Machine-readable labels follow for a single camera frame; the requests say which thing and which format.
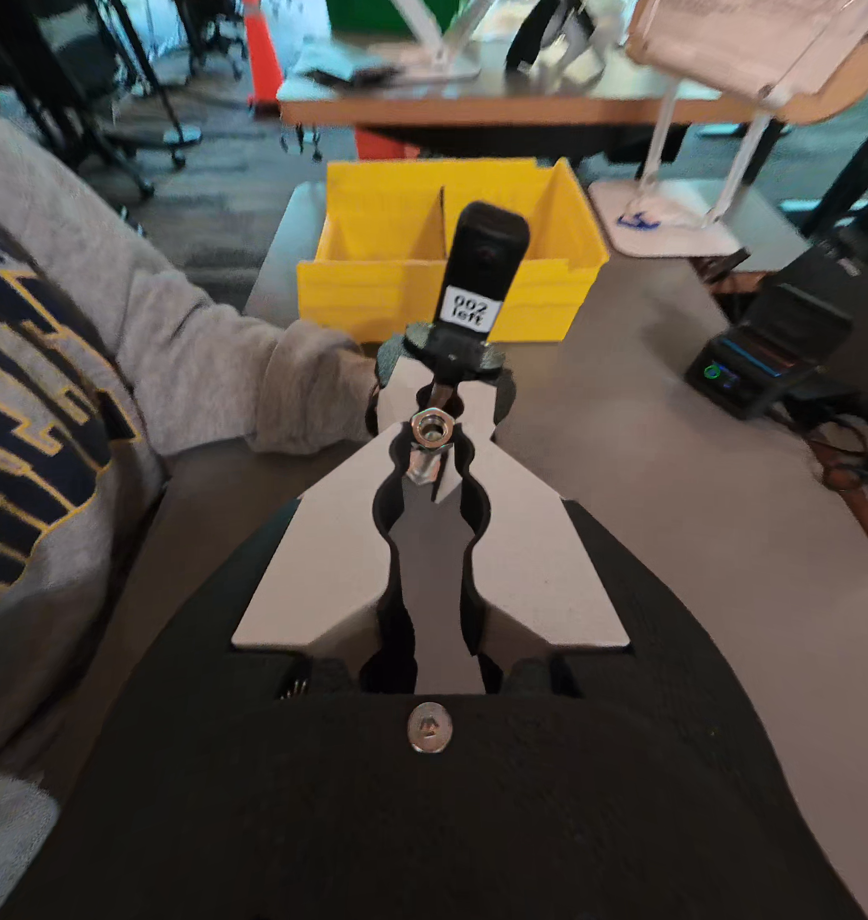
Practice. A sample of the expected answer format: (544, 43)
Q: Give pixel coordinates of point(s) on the instruction sheet on wooden stand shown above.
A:
(678, 215)

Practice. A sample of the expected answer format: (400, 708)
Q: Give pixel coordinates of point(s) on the orange traffic cone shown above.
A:
(263, 57)

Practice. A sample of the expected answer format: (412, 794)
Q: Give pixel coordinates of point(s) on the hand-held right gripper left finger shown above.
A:
(311, 568)

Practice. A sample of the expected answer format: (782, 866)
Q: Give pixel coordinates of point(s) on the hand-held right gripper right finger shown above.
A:
(549, 575)

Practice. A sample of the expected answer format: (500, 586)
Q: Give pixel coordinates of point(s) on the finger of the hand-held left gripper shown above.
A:
(477, 410)
(401, 392)

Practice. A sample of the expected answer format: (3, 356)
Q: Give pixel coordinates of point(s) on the black floor stand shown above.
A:
(182, 135)

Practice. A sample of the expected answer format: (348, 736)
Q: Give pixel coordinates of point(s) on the green bin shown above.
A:
(362, 14)

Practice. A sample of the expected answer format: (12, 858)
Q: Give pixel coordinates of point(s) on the person's left forearm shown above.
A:
(225, 366)

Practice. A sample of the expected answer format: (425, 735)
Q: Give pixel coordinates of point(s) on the yellow plastic bin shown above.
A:
(376, 287)

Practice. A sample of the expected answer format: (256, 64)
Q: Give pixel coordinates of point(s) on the person's grey sweatshirt torso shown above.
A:
(31, 431)

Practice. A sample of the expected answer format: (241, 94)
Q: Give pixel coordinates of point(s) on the silver hex nut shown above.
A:
(421, 433)

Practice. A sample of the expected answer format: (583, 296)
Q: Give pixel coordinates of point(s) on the silver bolt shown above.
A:
(423, 467)

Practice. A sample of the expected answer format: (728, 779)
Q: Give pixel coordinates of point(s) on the long wooden table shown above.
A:
(513, 108)

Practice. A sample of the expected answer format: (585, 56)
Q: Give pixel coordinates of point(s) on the black charger box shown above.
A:
(764, 345)

